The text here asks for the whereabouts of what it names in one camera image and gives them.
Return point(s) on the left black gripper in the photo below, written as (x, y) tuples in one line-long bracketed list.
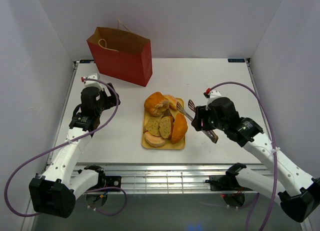
[(111, 100)]

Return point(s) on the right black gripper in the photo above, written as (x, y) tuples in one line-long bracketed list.
[(202, 112)]

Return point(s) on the metal tongs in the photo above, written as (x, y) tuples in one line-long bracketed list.
[(210, 134)]

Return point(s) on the orange oval bread loaf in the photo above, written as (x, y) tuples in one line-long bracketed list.
[(180, 128)]

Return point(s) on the sugared pink doughnut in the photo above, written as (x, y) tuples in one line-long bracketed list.
[(172, 101)]

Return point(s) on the chocolate dipped bread cone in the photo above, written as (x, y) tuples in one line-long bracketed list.
[(167, 113)]

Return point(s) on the round crusty bread roll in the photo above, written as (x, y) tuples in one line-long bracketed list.
[(156, 104)]

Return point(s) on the pale orange croissant bread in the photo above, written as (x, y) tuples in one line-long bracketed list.
[(154, 141)]

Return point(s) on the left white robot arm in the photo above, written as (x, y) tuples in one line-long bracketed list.
[(56, 191)]

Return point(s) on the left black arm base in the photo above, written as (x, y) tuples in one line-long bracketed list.
[(110, 182)]

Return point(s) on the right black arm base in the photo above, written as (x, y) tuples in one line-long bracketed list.
[(228, 181)]

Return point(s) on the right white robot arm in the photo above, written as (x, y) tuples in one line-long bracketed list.
[(296, 191)]

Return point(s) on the red paper bag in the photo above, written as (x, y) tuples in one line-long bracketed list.
[(122, 54)]

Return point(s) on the seeded bread slice right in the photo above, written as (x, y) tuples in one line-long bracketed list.
[(166, 126)]

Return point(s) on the seeded bread slice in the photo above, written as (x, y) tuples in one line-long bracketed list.
[(152, 126), (166, 126)]

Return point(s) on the seeded bread slice left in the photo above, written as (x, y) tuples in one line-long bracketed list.
[(152, 126)]

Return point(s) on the yellow plastic tray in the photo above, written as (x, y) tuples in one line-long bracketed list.
[(168, 145)]

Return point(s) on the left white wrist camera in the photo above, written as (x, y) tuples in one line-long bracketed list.
[(91, 81)]

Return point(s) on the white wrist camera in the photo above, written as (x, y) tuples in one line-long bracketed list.
[(91, 81), (211, 95)]

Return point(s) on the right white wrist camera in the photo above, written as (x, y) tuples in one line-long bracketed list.
[(211, 95)]

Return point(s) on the aluminium table frame rail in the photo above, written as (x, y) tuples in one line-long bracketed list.
[(165, 179)]

